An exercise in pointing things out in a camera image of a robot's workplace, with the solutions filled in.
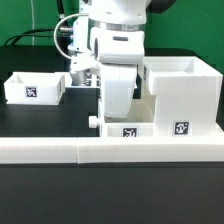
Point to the white drawer box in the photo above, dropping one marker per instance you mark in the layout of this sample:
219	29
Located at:
34	88
138	123

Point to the white front drawer box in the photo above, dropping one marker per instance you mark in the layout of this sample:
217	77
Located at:
138	123

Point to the white rear drawer box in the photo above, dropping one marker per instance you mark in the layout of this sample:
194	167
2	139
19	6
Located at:
34	88

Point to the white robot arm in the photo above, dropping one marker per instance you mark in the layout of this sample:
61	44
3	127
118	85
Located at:
112	47

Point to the white fiducial marker sheet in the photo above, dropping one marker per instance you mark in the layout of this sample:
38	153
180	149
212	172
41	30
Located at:
68	80

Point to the white drawer cabinet frame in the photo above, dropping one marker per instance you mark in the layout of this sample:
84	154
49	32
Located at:
181	94

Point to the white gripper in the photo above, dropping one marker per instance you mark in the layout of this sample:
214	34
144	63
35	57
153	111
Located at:
116	103

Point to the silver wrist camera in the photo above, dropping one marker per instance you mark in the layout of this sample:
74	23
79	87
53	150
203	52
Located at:
80	65

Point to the white L-shaped fence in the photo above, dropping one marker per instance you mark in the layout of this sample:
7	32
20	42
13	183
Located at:
75	150

